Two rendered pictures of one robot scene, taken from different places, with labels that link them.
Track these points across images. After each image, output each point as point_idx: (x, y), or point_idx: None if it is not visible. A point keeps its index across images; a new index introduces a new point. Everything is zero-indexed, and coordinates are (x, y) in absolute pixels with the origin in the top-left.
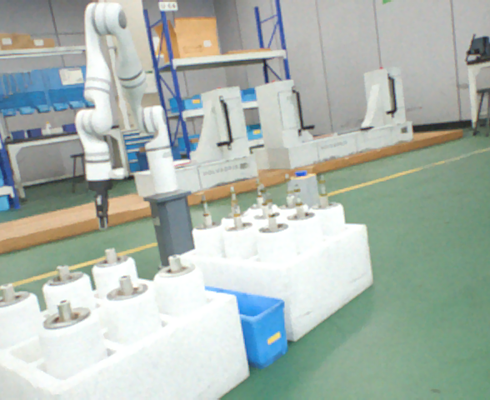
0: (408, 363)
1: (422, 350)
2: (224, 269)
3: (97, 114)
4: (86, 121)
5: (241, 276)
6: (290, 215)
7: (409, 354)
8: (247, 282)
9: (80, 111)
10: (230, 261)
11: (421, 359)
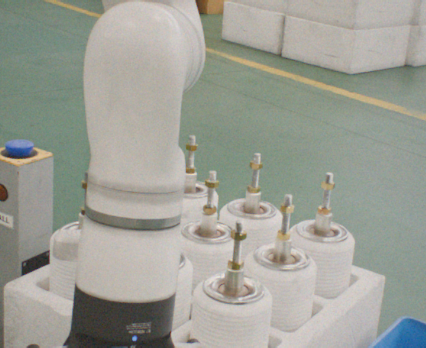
0: (418, 312)
1: (387, 301)
2: (325, 339)
3: (201, 27)
4: (197, 54)
5: (343, 330)
6: (237, 214)
7: (398, 309)
8: (346, 336)
9: (156, 9)
10: (323, 318)
11: (408, 305)
